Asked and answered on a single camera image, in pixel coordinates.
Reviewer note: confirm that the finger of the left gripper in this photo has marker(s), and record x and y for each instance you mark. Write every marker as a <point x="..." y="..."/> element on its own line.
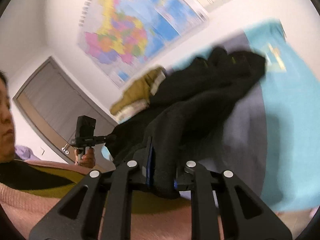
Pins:
<point x="104" y="138"/>

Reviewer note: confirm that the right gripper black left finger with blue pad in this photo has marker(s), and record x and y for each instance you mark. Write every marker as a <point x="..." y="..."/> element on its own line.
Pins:
<point x="99" y="206"/>

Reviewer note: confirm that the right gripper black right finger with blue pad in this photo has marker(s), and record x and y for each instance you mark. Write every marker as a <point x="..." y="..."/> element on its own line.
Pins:
<point x="224" y="207"/>

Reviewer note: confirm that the black large garment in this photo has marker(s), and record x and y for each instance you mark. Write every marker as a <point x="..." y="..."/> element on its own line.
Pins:
<point x="189" y="106"/>

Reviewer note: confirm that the person's left hand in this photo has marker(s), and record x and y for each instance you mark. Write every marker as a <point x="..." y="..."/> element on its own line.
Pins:
<point x="87" y="160"/>

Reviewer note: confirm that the grey room door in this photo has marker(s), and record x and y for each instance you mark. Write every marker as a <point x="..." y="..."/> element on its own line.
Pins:
<point x="51" y="103"/>

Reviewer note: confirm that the mustard yellow jacket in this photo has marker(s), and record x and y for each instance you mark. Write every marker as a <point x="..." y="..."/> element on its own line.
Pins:
<point x="137" y="96"/>

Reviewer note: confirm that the teal grey patterned bedsheet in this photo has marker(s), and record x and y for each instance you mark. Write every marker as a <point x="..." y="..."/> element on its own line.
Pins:
<point x="271" y="138"/>

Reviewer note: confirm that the colourful wall map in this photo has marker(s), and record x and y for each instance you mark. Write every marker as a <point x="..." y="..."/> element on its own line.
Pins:
<point x="122" y="36"/>

